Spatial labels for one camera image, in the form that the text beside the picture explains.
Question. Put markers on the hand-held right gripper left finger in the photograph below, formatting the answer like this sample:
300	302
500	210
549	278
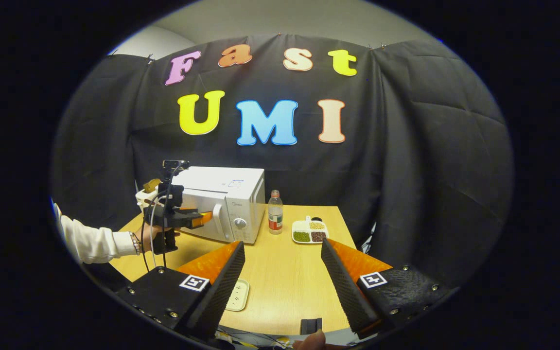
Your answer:
221	291

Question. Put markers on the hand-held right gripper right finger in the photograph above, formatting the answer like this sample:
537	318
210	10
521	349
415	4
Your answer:
343	291

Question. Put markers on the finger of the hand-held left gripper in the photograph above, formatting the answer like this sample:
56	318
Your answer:
195	220
190	210

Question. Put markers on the white microwave oven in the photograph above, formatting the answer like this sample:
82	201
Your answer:
231	194

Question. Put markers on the small white rectangular plate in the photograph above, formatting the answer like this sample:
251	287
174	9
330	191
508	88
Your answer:
238	294

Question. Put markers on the brown toast slice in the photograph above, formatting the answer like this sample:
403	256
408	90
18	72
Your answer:
151	185

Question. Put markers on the white toaster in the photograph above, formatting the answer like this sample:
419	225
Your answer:
140	198

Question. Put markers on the small black block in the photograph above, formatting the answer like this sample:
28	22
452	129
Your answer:
311	325

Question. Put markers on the white divided tray of beans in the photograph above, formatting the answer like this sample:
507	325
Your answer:
309	232

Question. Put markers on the clear bottle with red label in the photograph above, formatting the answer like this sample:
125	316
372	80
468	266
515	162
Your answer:
275	214

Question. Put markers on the black backdrop cloth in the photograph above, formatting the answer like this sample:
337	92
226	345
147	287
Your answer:
406	170

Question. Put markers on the black cloth clip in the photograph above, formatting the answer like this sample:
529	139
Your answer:
149	58

